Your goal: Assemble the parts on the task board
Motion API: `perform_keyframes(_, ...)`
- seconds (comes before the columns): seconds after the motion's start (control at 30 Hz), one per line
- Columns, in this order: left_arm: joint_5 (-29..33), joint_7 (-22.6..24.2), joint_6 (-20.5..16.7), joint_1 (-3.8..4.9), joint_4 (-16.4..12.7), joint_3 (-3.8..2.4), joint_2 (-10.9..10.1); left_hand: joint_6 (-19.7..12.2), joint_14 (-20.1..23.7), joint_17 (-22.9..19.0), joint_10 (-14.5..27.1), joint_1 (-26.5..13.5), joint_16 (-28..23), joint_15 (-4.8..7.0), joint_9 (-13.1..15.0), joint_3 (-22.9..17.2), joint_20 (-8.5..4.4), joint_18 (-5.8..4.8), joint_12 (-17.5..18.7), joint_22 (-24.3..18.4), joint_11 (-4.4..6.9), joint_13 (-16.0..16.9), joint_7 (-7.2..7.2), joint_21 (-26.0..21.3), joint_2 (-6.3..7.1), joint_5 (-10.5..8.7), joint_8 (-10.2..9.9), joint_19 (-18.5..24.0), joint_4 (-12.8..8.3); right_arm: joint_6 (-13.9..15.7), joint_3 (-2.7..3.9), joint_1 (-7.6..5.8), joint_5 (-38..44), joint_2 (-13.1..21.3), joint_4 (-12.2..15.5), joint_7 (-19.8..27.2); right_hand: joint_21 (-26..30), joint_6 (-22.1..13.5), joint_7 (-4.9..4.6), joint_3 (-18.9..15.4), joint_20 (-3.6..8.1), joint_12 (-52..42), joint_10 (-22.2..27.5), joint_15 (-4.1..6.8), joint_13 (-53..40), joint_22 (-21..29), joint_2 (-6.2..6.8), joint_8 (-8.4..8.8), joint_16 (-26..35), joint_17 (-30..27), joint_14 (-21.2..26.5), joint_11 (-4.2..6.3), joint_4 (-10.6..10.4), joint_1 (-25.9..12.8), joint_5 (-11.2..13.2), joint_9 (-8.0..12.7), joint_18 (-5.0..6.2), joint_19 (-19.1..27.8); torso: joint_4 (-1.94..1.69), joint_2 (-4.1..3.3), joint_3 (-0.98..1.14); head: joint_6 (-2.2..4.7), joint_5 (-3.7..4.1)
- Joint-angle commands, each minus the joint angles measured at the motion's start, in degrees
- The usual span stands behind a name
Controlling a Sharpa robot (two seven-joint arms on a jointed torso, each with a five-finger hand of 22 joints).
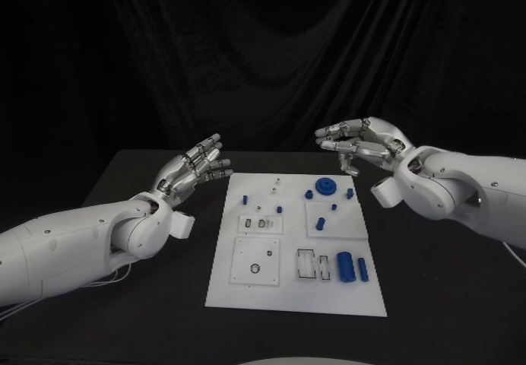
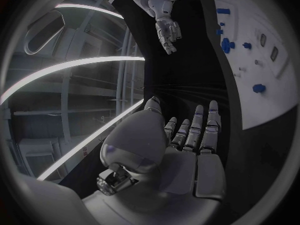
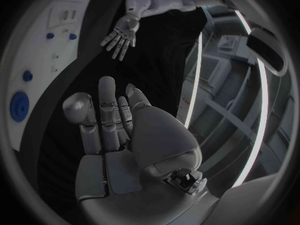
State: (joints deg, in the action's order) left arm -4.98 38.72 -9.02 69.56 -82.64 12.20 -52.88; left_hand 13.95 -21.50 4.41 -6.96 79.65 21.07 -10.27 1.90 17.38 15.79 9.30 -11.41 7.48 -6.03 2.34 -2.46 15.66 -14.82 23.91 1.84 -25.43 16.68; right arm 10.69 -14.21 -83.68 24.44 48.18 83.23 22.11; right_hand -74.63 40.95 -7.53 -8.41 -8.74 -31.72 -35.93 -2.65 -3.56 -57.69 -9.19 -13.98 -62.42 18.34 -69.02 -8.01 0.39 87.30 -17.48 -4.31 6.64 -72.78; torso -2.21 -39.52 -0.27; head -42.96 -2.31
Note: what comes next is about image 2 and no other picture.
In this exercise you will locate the blue gear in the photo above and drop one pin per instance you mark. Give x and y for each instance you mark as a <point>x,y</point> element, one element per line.
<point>226,45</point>

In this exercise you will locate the blue long cylinder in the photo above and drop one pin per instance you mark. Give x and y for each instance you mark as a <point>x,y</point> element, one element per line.
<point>223,11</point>

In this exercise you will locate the white task board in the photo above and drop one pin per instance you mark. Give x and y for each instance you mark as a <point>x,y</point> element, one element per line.
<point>262,60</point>

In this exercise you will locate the blue plug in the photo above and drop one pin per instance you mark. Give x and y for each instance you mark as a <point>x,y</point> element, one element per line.
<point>258,88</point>

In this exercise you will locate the small blue block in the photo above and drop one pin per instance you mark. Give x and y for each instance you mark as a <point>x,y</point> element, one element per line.
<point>219,32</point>

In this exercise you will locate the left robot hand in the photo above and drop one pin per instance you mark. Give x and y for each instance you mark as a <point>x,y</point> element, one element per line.
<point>150,153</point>

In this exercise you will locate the small blue peg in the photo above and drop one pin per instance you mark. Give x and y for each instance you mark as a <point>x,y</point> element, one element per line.
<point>222,24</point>

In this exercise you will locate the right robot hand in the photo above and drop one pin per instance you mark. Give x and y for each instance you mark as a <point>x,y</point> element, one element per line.
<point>167,31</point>

